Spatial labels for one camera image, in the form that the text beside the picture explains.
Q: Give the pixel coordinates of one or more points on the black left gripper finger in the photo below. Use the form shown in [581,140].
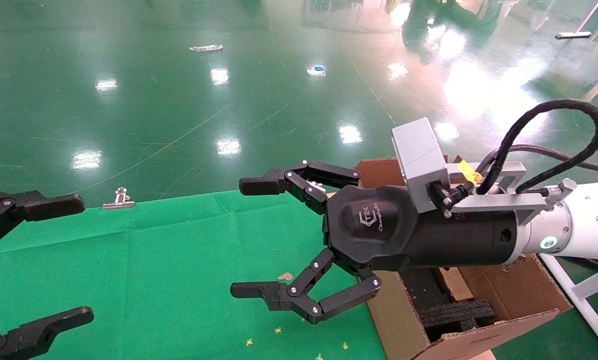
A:
[39,206]
[39,332]

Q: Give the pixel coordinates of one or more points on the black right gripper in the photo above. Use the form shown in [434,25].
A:
[379,235]

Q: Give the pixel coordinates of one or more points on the narrow cardboard box with hole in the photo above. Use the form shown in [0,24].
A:
[454,284]

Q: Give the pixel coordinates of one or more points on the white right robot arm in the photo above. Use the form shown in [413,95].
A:
[589,220]

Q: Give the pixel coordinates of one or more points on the small torn cardboard scrap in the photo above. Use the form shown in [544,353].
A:
[285,276]

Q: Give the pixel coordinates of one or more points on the large open cardboard carton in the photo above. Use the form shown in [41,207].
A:
[509,295]

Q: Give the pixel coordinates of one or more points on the flat cardboard sheet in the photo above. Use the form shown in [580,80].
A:
[484,356]

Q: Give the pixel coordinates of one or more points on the silver binder clip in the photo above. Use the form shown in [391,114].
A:
[119,202]

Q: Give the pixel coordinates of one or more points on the green table cloth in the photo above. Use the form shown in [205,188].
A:
[154,275]

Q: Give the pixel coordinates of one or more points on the black foam insert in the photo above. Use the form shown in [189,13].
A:
[454,317]

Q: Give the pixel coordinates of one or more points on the grey table foot bar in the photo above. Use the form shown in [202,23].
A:
[573,35]

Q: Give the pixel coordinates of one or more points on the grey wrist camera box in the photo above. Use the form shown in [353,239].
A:
[419,155]

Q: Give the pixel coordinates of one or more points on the grey metal camera bracket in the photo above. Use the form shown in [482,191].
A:
[494,202]

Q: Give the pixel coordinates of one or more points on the white metal table leg frame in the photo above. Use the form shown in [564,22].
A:
[579,300]

